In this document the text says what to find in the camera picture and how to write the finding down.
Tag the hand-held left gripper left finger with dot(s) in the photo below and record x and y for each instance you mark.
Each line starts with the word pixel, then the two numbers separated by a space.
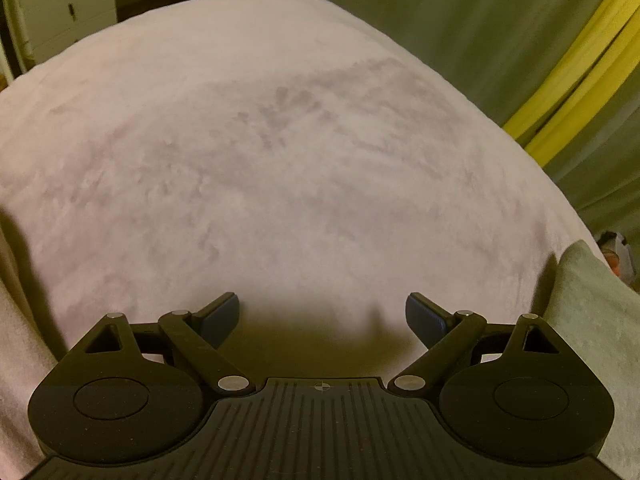
pixel 220 317

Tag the white drawer cabinet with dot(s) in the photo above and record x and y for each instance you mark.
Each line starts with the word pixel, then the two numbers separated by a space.
pixel 67 10

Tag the pink blanket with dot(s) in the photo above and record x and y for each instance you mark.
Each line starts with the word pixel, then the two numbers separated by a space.
pixel 275 160

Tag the light green towel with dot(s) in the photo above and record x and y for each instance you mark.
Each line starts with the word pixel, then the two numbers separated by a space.
pixel 600 335

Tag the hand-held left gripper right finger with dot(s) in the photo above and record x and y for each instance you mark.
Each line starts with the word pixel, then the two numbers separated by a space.
pixel 427 317

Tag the yellow curtain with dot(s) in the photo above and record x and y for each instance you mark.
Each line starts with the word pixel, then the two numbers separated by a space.
pixel 585 70

